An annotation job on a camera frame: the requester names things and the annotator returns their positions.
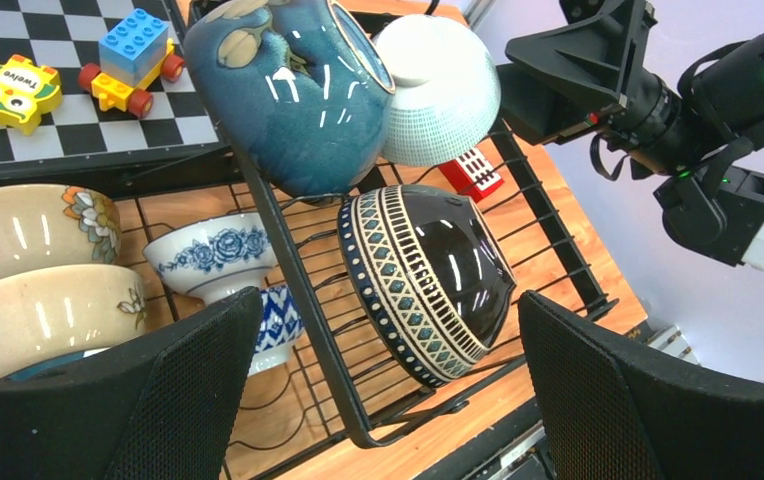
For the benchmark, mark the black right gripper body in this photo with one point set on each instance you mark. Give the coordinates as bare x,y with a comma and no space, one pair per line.
656,130

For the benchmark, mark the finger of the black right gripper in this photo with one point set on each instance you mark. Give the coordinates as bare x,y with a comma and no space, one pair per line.
597,58
539,115

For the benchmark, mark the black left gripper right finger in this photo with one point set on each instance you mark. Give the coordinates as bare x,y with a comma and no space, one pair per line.
614,408

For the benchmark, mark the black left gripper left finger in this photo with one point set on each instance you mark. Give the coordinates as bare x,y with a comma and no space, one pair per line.
161,406

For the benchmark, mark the white grid pattern bowl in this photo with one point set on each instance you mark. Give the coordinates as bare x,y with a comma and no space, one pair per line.
447,90

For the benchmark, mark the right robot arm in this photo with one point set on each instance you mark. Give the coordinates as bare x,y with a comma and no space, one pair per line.
716,208

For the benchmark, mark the red toy window brick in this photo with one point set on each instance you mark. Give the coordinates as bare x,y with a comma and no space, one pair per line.
471,174

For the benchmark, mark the teal white dotted bowl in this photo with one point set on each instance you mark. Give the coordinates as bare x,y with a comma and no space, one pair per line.
52,363

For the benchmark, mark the blue white geometric bowl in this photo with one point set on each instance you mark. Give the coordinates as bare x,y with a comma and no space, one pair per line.
281,327

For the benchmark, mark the beige floral bowl lower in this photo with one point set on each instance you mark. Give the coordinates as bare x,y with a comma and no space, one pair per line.
56,311

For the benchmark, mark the beige floral bowl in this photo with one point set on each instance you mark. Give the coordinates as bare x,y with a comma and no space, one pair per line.
56,311
47,225

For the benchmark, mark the white blue rose bowl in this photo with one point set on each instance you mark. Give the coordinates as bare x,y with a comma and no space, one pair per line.
212,259

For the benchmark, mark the black patterned rim bowl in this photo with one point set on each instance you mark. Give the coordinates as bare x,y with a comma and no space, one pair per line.
431,277

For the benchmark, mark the teal glazed large bowl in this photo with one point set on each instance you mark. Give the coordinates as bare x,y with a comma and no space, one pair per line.
297,87

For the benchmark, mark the beige floral bowl upper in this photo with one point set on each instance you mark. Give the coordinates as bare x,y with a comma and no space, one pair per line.
47,225

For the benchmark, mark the yellow owl toy block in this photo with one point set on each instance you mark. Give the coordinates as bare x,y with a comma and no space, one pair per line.
27,93

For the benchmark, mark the blue yellow toy brick car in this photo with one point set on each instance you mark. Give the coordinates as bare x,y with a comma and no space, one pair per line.
135,53

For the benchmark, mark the black wire dish rack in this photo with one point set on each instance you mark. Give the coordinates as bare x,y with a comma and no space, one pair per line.
179,153

